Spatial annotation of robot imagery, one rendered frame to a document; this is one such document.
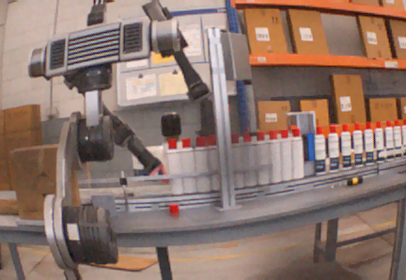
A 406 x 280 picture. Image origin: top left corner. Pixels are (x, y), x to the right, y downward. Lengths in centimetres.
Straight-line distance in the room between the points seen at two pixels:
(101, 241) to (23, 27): 610
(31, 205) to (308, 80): 533
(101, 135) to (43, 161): 29
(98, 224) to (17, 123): 436
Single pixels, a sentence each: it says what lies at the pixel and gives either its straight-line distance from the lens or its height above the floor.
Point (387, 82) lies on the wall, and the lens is 762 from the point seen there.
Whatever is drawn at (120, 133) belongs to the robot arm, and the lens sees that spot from 276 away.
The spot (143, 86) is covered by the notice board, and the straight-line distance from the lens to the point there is 720.
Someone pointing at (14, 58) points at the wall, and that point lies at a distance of 773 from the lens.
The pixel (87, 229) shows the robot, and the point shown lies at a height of 91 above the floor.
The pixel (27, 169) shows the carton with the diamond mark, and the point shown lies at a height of 105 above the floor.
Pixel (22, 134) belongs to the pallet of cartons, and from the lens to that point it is 611.
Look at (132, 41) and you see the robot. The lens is 225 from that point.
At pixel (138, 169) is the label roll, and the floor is 94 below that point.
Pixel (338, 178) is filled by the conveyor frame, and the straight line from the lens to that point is 295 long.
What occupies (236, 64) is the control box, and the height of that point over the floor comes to 134.
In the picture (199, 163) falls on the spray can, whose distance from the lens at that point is 281.
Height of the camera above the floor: 122
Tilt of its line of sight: 3 degrees down
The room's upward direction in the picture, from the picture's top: 5 degrees counter-clockwise
